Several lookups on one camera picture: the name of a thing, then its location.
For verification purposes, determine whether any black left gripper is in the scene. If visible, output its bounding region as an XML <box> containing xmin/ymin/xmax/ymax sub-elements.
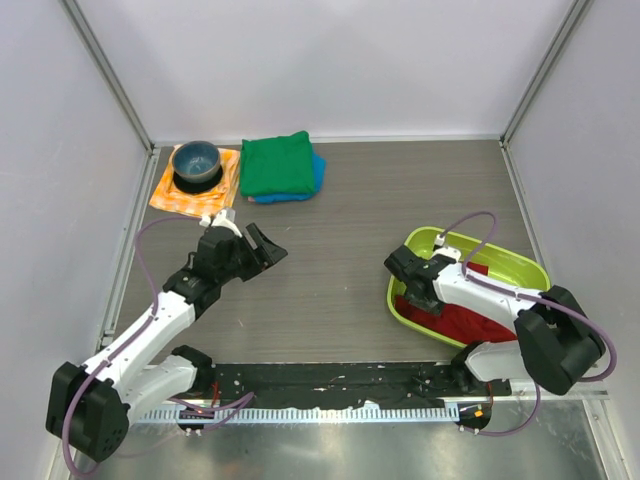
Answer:
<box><xmin>217</xmin><ymin>223</ymin><xmax>286</xmax><ymax>284</ymax></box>

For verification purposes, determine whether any red t-shirt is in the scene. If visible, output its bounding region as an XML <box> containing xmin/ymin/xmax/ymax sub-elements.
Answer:
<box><xmin>387</xmin><ymin>261</ymin><xmax>516</xmax><ymax>348</ymax></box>

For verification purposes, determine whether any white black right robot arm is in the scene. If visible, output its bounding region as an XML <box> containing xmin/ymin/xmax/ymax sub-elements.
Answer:
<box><xmin>384</xmin><ymin>245</ymin><xmax>606</xmax><ymax>395</ymax></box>

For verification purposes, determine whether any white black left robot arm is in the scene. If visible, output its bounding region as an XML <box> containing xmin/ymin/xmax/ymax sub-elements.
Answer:
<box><xmin>45</xmin><ymin>220</ymin><xmax>288</xmax><ymax>469</ymax></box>

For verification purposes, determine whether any black saucer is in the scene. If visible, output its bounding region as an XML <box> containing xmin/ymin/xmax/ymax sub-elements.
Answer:
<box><xmin>172</xmin><ymin>167</ymin><xmax>224</xmax><ymax>195</ymax></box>

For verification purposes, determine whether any green folded t-shirt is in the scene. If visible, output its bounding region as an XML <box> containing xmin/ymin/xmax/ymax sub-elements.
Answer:
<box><xmin>239</xmin><ymin>130</ymin><xmax>313</xmax><ymax>197</ymax></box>

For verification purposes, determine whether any orange checkered cloth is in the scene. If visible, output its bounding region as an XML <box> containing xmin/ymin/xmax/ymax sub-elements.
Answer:
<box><xmin>149</xmin><ymin>144</ymin><xmax>240</xmax><ymax>217</ymax></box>

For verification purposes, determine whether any blue folded t-shirt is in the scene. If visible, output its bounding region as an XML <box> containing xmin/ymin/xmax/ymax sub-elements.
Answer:
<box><xmin>242</xmin><ymin>151</ymin><xmax>326</xmax><ymax>205</ymax></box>

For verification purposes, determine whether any blue ceramic bowl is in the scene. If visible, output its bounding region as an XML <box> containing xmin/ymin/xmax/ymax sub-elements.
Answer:
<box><xmin>171</xmin><ymin>141</ymin><xmax>221</xmax><ymax>183</ymax></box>

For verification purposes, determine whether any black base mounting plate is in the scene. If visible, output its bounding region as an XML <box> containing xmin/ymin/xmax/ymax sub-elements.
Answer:
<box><xmin>176</xmin><ymin>362</ymin><xmax>512</xmax><ymax>410</ymax></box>

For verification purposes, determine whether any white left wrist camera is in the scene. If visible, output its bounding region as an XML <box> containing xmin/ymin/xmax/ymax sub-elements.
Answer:
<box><xmin>199</xmin><ymin>207</ymin><xmax>242</xmax><ymax>236</ymax></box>

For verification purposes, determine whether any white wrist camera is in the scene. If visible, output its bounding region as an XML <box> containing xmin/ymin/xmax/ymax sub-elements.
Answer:
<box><xmin>433</xmin><ymin>233</ymin><xmax>462</xmax><ymax>263</ymax></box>
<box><xmin>199</xmin><ymin>207</ymin><xmax>242</xmax><ymax>236</ymax></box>

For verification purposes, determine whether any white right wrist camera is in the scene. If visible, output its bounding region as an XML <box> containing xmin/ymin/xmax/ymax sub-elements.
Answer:
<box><xmin>433</xmin><ymin>233</ymin><xmax>462</xmax><ymax>263</ymax></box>

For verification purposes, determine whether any white slotted cable duct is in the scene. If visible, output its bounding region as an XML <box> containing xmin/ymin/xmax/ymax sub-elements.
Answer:
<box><xmin>138</xmin><ymin>402</ymin><xmax>459</xmax><ymax>427</ymax></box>

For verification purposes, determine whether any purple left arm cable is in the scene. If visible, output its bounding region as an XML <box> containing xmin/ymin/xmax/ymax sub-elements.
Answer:
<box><xmin>61</xmin><ymin>210</ymin><xmax>256</xmax><ymax>476</ymax></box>

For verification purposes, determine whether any left aluminium frame post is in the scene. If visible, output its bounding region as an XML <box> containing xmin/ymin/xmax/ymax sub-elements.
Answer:
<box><xmin>59</xmin><ymin>0</ymin><xmax>154</xmax><ymax>153</ymax></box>

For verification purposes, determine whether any aluminium frame post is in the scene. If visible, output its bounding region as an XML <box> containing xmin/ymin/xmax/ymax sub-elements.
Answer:
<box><xmin>500</xmin><ymin>0</ymin><xmax>593</xmax><ymax>148</ymax></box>
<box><xmin>59</xmin><ymin>0</ymin><xmax>154</xmax><ymax>153</ymax></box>

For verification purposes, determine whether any right aluminium frame post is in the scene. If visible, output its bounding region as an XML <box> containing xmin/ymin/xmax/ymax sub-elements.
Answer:
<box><xmin>500</xmin><ymin>0</ymin><xmax>593</xmax><ymax>148</ymax></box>

